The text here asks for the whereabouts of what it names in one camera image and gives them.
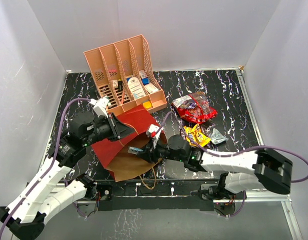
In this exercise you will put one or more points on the red snack packet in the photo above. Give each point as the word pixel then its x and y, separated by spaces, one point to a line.
pixel 194 108

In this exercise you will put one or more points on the pink plastic desk organizer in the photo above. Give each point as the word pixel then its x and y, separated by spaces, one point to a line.
pixel 120 61

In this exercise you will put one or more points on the purple brown snack packet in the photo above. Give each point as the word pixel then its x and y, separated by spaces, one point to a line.
pixel 182 134

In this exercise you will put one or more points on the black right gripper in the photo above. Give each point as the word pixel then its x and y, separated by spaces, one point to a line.
pixel 150 154

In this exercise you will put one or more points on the blue small box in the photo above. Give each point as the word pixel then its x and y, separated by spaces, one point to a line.
pixel 145 81

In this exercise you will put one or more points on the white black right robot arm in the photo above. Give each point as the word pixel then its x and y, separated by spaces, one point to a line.
pixel 264 168

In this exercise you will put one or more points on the silver grey snack packet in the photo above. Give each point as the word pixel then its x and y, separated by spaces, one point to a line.
pixel 216 137

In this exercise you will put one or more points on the yellow box in organizer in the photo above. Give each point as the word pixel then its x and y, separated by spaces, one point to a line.
pixel 147 104

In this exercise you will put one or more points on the black marker in organizer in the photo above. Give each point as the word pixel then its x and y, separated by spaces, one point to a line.
pixel 120 85

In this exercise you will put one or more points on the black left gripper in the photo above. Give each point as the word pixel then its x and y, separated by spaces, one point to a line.
pixel 118 128

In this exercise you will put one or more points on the white small box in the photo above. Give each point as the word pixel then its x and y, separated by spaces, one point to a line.
pixel 150 88

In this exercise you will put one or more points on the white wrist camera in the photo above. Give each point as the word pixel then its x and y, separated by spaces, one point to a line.
pixel 100 106
pixel 153 132

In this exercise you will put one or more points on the yellow snack packet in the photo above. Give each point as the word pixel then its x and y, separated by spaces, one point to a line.
pixel 189 136
pixel 199 136

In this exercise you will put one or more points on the black mounting base rail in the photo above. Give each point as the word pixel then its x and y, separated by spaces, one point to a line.
pixel 167 194

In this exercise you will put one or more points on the white label card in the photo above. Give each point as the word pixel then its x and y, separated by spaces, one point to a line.
pixel 135 88

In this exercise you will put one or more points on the light blue snack packet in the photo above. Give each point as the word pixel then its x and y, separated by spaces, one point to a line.
pixel 134 150

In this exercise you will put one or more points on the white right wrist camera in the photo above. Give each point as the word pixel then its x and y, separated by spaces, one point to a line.
pixel 153 132

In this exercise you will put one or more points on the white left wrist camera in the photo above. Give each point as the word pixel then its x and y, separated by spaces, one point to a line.
pixel 100 106

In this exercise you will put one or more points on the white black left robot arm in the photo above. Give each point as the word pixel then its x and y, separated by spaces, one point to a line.
pixel 28 214

